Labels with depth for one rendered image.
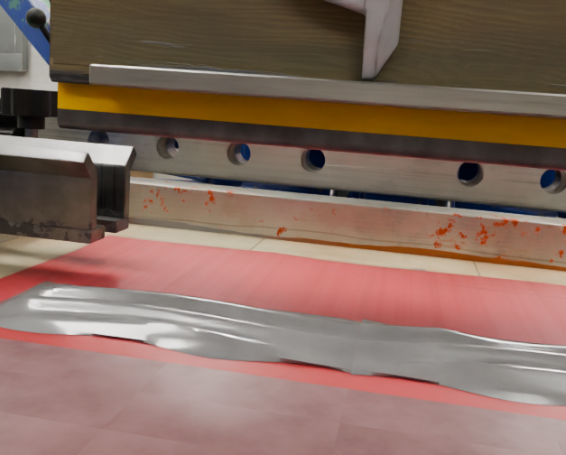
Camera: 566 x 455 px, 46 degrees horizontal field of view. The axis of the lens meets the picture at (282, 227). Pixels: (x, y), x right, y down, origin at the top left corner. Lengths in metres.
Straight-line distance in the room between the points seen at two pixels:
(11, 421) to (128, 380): 0.05
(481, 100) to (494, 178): 0.28
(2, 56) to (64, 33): 4.87
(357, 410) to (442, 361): 0.06
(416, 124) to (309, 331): 0.12
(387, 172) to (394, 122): 0.25
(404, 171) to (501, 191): 0.08
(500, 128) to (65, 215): 0.24
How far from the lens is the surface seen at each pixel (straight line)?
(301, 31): 0.34
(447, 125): 0.34
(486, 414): 0.27
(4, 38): 5.25
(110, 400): 0.25
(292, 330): 0.31
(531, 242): 0.54
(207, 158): 0.62
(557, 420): 0.28
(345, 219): 0.53
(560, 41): 0.34
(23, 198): 0.41
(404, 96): 0.32
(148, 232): 0.54
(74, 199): 0.40
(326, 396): 0.26
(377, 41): 0.32
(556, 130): 0.35
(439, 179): 0.59
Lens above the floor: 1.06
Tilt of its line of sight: 11 degrees down
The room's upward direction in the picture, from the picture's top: 4 degrees clockwise
